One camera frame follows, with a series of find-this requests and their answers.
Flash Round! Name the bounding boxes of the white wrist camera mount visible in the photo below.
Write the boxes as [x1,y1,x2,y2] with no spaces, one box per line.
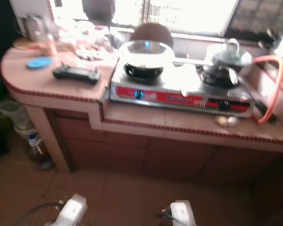
[169,200,198,226]
[54,193,88,226]

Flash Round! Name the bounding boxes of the blue round lid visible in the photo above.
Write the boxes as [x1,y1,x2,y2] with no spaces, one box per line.
[26,56,53,70]

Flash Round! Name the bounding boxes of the white crumpled cloth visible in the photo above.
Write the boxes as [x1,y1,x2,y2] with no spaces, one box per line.
[75,45,104,61]

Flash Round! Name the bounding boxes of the kitchen window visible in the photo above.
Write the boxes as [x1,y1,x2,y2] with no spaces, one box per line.
[50,0,283,40]

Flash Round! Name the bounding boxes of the clear plastic bag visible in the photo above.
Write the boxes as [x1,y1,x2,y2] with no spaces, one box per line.
[0,104,33,139]

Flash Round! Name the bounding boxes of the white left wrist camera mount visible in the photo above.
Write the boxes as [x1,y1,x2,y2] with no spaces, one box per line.
[54,193,88,226]

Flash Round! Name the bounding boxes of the round brown cutting board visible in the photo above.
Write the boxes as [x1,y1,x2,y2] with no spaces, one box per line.
[130,22,174,48]

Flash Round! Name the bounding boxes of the orange gas hose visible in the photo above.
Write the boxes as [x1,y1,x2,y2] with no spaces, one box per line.
[250,55,283,124]

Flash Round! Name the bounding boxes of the steel frying pan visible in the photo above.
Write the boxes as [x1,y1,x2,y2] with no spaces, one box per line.
[118,40,208,81]

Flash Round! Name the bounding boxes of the glass jar pink contents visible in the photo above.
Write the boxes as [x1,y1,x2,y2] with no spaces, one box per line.
[43,33,59,57]

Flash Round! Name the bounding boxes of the large steel stockpot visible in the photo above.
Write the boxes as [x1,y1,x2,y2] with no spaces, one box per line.
[257,28,283,71]

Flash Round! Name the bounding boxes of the brown kitchen cabinet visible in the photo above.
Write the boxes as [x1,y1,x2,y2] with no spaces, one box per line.
[47,111,283,189]

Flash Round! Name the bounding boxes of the round wooden trivet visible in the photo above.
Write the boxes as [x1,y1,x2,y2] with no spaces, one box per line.
[12,38,36,50]

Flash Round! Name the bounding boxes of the steel jug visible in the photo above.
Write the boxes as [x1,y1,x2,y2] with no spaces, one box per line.
[17,14,45,42]

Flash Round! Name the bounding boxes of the steel pot with lid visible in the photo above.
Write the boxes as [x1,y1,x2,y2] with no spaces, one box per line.
[196,39,254,88]

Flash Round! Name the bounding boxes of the steel red gas stove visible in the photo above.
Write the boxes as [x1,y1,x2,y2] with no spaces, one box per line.
[109,54,255,116]

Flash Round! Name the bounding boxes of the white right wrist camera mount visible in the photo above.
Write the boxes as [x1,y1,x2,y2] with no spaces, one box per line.
[169,200,198,226]

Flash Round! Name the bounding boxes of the oil bottle blue cap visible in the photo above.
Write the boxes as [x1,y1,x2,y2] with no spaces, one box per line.
[26,132,55,170]

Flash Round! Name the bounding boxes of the garlic bulb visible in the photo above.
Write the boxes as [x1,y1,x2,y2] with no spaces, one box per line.
[215,115,229,128]
[227,116,239,128]

